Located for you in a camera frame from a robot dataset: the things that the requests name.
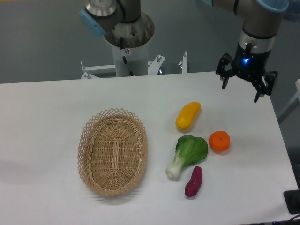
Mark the black cable on pedestal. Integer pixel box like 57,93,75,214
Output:
119,37,135,77

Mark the oval wicker basket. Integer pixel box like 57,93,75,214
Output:
77,108,148,196

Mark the white metal base frame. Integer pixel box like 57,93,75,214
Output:
80,50,189,80

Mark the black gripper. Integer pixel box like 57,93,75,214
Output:
215,44,278,103

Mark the purple sweet potato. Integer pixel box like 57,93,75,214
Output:
185,166,203,197

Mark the yellow mango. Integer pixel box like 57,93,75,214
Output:
175,101,202,131

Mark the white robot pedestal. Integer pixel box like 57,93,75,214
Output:
103,13,155,77

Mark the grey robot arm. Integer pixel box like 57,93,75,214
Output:
79,0,289,99

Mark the black device at table edge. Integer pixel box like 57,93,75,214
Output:
284,189,300,215

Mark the green bok choy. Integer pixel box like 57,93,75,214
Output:
165,135,208,180

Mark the white frame at right edge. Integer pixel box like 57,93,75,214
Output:
277,79,300,124

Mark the orange tangerine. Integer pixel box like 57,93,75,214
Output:
209,130,230,153

